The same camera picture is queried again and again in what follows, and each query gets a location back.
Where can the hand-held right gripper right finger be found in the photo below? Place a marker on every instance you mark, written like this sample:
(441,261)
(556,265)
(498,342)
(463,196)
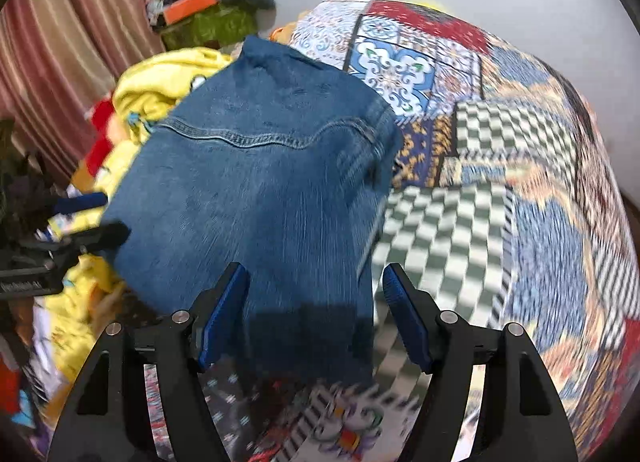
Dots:
(407,322)

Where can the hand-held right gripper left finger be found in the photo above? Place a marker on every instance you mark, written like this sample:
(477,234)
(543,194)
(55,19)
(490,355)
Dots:
(220,322)

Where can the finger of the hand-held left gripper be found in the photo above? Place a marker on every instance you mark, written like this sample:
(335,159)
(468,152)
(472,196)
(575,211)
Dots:
(82,202)
(102,236)

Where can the blue denim jeans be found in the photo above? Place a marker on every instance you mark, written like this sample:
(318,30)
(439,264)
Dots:
(260,182)

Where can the red cloth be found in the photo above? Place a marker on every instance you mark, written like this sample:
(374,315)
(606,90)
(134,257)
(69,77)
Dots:
(100,127)

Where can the yellow cloth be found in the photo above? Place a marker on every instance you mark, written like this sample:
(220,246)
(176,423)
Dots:
(155,82)

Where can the striped curtain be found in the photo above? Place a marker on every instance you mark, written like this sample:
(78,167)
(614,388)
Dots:
(60,42)

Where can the patchwork printed bedspread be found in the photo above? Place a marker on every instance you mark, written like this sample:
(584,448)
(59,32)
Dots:
(500,182)

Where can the orange box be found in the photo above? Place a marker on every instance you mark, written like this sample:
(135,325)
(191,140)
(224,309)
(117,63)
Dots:
(190,5)

